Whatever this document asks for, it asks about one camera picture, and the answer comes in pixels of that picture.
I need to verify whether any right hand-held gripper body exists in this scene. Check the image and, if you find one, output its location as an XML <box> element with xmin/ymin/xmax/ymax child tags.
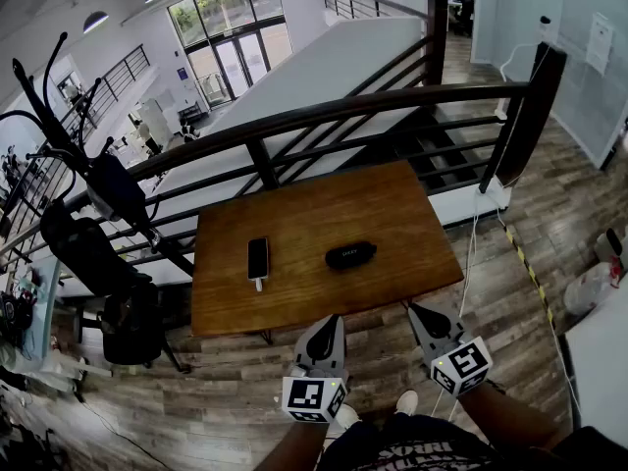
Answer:
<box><xmin>407</xmin><ymin>302</ymin><xmax>494</xmax><ymax>398</ymax></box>

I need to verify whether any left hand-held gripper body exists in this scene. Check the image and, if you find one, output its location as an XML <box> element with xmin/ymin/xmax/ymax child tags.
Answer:
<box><xmin>282</xmin><ymin>313</ymin><xmax>350</xmax><ymax>424</ymax></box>

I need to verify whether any black oval case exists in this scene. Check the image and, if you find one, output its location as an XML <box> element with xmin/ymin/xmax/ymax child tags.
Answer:
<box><xmin>324</xmin><ymin>240</ymin><xmax>379</xmax><ymax>271</ymax></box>

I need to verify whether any person's right forearm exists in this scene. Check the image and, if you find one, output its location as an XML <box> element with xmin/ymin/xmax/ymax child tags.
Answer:
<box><xmin>457</xmin><ymin>382</ymin><xmax>561</xmax><ymax>451</ymax></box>

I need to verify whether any person's left forearm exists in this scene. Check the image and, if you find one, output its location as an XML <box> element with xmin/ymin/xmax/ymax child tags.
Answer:
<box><xmin>253</xmin><ymin>418</ymin><xmax>329</xmax><ymax>471</ymax></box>

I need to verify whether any person's left white shoe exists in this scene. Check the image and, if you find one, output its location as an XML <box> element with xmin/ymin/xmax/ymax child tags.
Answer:
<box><xmin>327</xmin><ymin>402</ymin><xmax>362</xmax><ymax>436</ymax></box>

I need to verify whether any person's white shoe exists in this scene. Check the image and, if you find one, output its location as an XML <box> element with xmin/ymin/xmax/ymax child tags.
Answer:
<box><xmin>394</xmin><ymin>389</ymin><xmax>420</xmax><ymax>417</ymax></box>
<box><xmin>327</xmin><ymin>402</ymin><xmax>362</xmax><ymax>436</ymax></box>

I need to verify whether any person's right white shoe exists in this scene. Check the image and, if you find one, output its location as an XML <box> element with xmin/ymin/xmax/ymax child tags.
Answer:
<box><xmin>394</xmin><ymin>389</ymin><xmax>420</xmax><ymax>417</ymax></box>

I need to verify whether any black printed shirt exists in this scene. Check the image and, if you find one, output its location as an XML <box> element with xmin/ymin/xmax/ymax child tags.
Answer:
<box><xmin>317</xmin><ymin>412</ymin><xmax>628</xmax><ymax>471</ymax></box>

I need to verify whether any yellow black floor tape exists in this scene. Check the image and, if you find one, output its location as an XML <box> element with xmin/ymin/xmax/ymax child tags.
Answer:
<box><xmin>501</xmin><ymin>222</ymin><xmax>559</xmax><ymax>329</ymax></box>

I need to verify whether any white desk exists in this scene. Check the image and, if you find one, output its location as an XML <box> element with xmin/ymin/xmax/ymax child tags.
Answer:
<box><xmin>563</xmin><ymin>272</ymin><xmax>628</xmax><ymax>451</ymax></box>

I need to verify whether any black smartphone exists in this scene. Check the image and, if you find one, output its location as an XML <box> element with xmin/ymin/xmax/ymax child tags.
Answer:
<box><xmin>246</xmin><ymin>236</ymin><xmax>271</xmax><ymax>282</ymax></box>

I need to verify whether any clear plastic water jug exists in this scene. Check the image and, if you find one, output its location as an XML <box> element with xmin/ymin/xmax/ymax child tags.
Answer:
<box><xmin>562</xmin><ymin>260</ymin><xmax>625</xmax><ymax>314</ymax></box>

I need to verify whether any white power strip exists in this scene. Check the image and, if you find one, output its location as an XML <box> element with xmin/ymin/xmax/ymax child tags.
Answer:
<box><xmin>474</xmin><ymin>176</ymin><xmax>512</xmax><ymax>211</ymax></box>

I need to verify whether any white waste bin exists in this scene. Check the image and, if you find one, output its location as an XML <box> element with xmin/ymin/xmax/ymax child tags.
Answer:
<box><xmin>594</xmin><ymin>227</ymin><xmax>628</xmax><ymax>270</ymax></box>

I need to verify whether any black chair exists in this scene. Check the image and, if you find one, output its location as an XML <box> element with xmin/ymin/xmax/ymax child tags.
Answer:
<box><xmin>99</xmin><ymin>282</ymin><xmax>192</xmax><ymax>375</ymax></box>

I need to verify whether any dark staircase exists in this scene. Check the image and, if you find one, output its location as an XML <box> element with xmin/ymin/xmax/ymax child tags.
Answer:
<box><xmin>391</xmin><ymin>107</ymin><xmax>497</xmax><ymax>191</ymax></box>

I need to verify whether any dark hanging bag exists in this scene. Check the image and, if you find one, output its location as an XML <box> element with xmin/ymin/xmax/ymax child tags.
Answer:
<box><xmin>85</xmin><ymin>153</ymin><xmax>149</xmax><ymax>225</ymax></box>

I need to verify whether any white paper notice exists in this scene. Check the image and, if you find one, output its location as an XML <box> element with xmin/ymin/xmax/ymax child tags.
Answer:
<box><xmin>585</xmin><ymin>12</ymin><xmax>615</xmax><ymax>76</ymax></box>

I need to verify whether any large glass window front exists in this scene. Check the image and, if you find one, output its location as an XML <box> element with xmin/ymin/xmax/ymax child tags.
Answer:
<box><xmin>167</xmin><ymin>0</ymin><xmax>294</xmax><ymax>113</ymax></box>

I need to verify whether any black coat rack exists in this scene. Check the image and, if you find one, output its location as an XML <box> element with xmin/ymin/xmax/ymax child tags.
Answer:
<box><xmin>0</xmin><ymin>31</ymin><xmax>195</xmax><ymax>277</ymax></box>

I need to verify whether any black metal balcony railing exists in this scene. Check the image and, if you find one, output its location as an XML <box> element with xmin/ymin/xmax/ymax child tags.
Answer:
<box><xmin>320</xmin><ymin>0</ymin><xmax>430</xmax><ymax>21</ymax></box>
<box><xmin>58</xmin><ymin>43</ymin><xmax>151</xmax><ymax>142</ymax></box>

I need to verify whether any white floor cable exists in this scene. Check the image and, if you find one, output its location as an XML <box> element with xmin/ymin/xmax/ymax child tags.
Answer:
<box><xmin>497</xmin><ymin>207</ymin><xmax>586</xmax><ymax>424</ymax></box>
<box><xmin>458</xmin><ymin>197</ymin><xmax>481</xmax><ymax>314</ymax></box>

